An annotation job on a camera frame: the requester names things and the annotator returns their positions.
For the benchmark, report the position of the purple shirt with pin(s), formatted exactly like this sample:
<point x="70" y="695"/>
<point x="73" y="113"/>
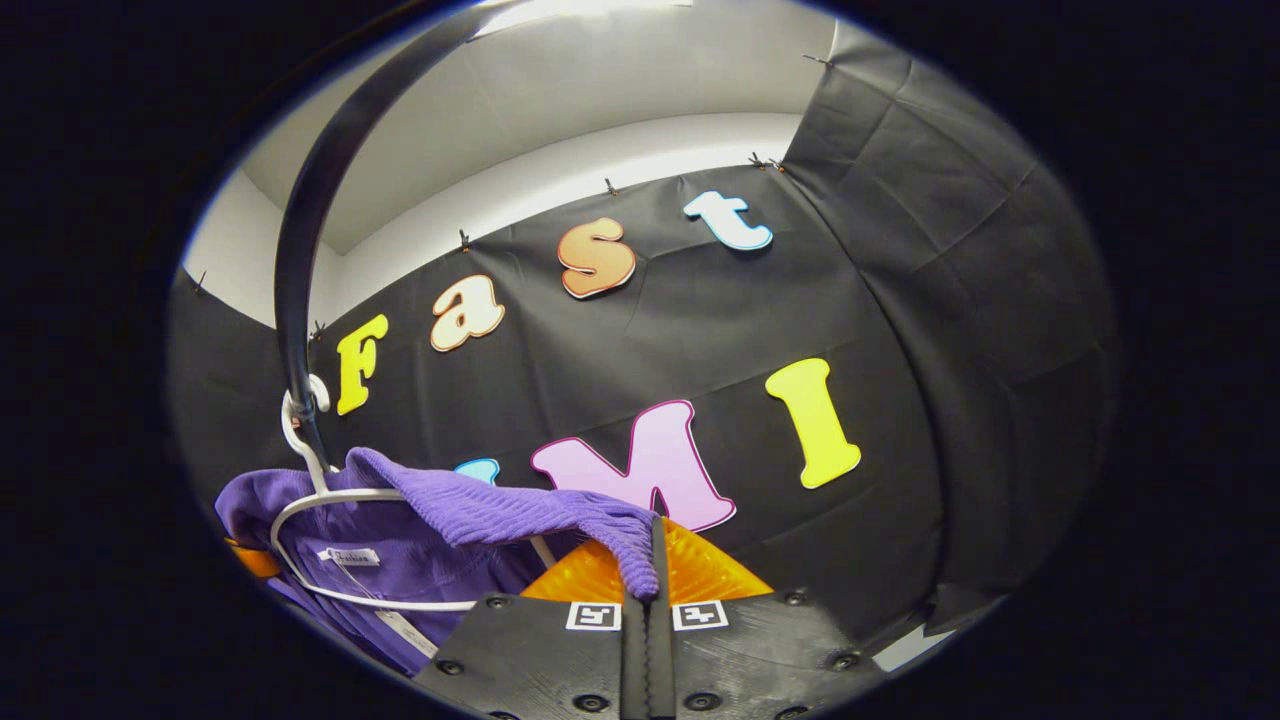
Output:
<point x="480" y="505"/>

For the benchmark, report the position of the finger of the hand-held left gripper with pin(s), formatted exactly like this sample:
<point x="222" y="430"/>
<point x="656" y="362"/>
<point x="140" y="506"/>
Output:
<point x="255" y="560"/>

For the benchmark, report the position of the white clothes hanger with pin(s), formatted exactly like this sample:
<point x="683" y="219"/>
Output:
<point x="330" y="497"/>

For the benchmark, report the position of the large ceiling light panel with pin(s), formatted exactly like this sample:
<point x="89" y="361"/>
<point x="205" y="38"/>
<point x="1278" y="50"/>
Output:
<point x="580" y="8"/>

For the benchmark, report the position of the black backdrop cloth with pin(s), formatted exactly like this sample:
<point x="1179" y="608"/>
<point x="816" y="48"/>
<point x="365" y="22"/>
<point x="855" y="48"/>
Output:
<point x="800" y="300"/>

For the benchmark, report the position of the black clothes rack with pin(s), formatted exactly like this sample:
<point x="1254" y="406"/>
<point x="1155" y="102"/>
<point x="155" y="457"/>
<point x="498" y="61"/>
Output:
<point x="300" y="250"/>

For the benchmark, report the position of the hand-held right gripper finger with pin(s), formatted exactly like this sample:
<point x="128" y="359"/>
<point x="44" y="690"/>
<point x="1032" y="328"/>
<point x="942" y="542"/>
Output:
<point x="635" y="660"/>
<point x="660" y="660"/>

